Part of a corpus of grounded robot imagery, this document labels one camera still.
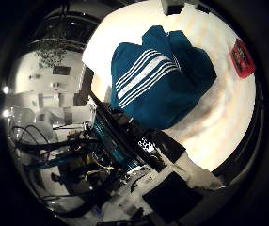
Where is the blue cloth with white stripes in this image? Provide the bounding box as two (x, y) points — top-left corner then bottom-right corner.
(109, 25), (218, 130)

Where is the green leafy plant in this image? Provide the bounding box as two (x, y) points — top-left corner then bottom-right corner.
(34, 40), (69, 69)

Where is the white and black box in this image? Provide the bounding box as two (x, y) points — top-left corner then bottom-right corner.
(161, 0), (185, 16)

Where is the black cable bundle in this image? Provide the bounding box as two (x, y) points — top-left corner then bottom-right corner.
(10, 124), (93, 166)

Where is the dark wall picture frame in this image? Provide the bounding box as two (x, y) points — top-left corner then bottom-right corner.
(52, 65), (71, 76)

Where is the dark window with frame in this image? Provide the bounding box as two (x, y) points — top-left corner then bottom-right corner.
(30, 2), (102, 53)

